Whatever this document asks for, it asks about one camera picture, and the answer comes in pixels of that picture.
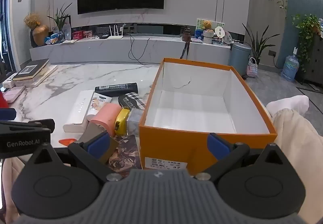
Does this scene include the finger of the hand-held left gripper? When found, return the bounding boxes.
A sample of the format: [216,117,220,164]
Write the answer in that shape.
[0,108,55,137]

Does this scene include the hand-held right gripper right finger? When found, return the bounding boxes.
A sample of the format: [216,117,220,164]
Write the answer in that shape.
[195,133,297,184]

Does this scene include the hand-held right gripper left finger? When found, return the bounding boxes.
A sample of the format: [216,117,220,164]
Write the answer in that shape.
[25,130,122,184]

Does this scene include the grey brown card box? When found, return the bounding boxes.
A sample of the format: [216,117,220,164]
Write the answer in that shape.
[79,123,119,164]

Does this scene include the pink tape roll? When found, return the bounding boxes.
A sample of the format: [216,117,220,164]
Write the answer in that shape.
[90,103,122,137]

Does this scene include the long white box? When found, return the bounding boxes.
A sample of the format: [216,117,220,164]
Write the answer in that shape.
[63,90,95,133]

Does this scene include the white snack packet blue label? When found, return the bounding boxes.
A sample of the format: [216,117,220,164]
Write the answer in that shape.
[86,92,113,122]

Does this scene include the white storage box orange rim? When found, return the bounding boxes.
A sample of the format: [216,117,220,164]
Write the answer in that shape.
[139,58,277,176]

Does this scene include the flat pink box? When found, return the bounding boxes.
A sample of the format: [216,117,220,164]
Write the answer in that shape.
[3,86,26,103]

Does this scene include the small orange plastic piece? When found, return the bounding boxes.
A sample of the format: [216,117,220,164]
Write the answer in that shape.
[59,138,77,148]

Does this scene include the brown floral printed packet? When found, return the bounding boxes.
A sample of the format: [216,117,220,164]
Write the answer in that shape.
[107,134,142,176]

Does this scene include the yellow tape measure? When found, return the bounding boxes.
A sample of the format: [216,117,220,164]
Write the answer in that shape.
[115,108,131,136]

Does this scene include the small clear plastic box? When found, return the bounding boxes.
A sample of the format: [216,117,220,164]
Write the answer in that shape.
[126,108,145,137]

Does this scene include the beige cloth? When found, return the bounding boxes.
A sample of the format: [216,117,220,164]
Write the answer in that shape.
[0,158,27,224]

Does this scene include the white book stack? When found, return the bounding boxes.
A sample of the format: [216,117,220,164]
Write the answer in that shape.
[14,65,58,88]

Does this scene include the dark hardcover book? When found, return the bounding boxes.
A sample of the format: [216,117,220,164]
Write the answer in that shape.
[13,58,50,81]

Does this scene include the plaid glasses case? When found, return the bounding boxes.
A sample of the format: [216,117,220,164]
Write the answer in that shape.
[118,92,147,110]

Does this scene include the black rectangular box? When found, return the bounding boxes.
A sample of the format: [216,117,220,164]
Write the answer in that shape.
[94,82,139,97]

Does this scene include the pink woven bag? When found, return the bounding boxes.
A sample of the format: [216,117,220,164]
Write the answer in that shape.
[246,58,259,78]

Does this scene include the person's white sock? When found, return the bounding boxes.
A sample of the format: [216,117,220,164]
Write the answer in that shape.
[266,95,309,117]

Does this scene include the person's beige fleece pants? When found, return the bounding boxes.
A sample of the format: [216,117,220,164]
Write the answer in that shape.
[271,109,323,224]

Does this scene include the gold vase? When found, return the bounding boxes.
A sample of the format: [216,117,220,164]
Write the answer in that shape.
[32,25,49,47]

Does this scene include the blue grey trash can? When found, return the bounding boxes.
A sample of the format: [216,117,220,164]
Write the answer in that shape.
[231,42,253,77]

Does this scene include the blue snack bags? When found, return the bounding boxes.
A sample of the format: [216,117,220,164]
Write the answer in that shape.
[44,32,63,45]

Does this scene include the dried yellow flowers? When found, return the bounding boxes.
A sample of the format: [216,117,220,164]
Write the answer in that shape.
[24,13,41,30]

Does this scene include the clear plastic bottle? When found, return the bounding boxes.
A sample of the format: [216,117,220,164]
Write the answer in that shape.
[62,22,72,40]

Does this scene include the blue water jug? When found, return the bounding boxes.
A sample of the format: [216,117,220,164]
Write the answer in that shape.
[281,55,300,82]

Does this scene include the marble television cabinet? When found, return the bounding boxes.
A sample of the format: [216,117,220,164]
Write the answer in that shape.
[29,35,231,66]

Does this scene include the white router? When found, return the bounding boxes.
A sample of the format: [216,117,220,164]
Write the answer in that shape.
[108,25,125,39]

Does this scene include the tall floor plant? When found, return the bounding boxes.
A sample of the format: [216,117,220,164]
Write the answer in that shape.
[241,22,277,68]

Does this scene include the green leafy potted plant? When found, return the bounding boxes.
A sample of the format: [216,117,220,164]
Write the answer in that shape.
[47,3,72,33]

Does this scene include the brown teddy bear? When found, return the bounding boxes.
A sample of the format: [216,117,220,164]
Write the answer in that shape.
[200,20,215,31]

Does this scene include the dark storage cabinet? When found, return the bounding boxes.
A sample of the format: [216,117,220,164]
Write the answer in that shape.
[301,35,323,86]

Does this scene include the green ivy plant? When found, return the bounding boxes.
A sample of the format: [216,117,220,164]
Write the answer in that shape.
[291,14,322,71]

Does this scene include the black cable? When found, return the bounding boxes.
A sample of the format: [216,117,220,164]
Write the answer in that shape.
[128,34,152,64]

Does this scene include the dark sliding door frame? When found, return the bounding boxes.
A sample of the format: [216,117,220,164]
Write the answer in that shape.
[0,0,19,83]

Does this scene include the brown camera with strap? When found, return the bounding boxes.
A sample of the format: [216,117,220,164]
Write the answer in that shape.
[180,27,193,59]

